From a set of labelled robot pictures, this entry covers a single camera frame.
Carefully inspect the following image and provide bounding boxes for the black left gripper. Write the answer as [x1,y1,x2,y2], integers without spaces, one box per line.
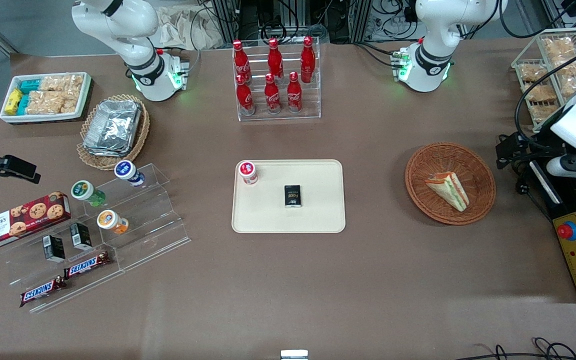
[496,131,571,169]

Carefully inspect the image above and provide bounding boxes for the brown round wicker basket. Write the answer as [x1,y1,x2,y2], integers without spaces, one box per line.
[404,142,497,226]

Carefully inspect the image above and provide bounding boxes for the wrapped triangle sandwich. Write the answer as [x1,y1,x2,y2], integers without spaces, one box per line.
[424,171,471,213]

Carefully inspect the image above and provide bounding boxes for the light oval wicker basket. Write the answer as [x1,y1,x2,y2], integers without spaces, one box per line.
[76,94,151,171]

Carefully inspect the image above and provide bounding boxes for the cream plastic tray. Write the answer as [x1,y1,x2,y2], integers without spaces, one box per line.
[231,159,347,234]

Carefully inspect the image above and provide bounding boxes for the white rectangular snack bin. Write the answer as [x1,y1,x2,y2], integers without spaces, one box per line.
[0,72,93,124]

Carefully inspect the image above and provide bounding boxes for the red Walkers cookie box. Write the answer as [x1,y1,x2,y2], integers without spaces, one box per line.
[0,191,72,252]

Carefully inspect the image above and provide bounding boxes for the yellow snack packet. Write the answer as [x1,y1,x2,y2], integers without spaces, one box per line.
[4,88,23,116]

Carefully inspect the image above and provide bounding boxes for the green gum bottle white lid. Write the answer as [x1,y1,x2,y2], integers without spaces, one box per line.
[70,180,107,208]

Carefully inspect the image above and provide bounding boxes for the clear bag of crackers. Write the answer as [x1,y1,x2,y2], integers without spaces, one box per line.
[62,74,85,100]
[26,90,80,115]
[39,75,65,93]

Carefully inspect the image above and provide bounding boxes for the teal snack packet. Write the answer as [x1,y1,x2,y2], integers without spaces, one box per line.
[17,78,45,115]

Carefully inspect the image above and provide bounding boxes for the small black box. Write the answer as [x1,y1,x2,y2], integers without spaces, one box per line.
[69,222,93,251]
[42,234,66,264]
[283,184,303,208]

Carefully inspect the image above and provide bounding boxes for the stack of foil trays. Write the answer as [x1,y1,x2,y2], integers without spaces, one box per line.
[82,99,143,159]

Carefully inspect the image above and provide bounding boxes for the orange gum bottle white lid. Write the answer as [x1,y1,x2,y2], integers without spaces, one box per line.
[96,209,130,235]

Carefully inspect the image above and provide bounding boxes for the blue gum bottle white lid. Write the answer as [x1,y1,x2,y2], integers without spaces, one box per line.
[114,160,146,188]

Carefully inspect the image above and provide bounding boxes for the Snickers chocolate bar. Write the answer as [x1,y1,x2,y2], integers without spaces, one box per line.
[19,276,67,308]
[62,250,111,280]

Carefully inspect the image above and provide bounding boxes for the clear acrylic tiered stand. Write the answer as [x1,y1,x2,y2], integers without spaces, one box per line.
[0,162,192,315]

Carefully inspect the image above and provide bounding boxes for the crumpled beige paper bag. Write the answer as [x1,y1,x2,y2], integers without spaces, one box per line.
[159,4,225,51]

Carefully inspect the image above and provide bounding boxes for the red cola bottle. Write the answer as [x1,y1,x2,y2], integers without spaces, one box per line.
[286,71,303,113]
[236,75,256,116]
[300,36,316,84]
[267,38,284,81]
[264,73,282,115]
[232,40,252,85]

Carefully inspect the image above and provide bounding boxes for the red gum bottle white lid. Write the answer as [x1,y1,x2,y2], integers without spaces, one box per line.
[238,160,260,186]

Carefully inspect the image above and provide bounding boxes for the clear acrylic bottle rack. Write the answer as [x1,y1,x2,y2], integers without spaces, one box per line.
[232,37,322,122]

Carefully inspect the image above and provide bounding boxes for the black cable with plug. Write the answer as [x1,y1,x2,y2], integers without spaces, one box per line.
[515,177,556,223]

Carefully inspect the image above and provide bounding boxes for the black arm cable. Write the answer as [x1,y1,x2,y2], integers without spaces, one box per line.
[514,47,576,147]

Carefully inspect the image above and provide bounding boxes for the white wire rack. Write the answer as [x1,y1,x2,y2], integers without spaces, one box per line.
[511,28,576,133]

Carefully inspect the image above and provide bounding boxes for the black floor cables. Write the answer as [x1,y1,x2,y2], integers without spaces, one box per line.
[454,337,576,360]

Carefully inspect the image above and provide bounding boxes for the black equipment rack with cables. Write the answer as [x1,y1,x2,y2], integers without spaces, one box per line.
[203,0,419,45]

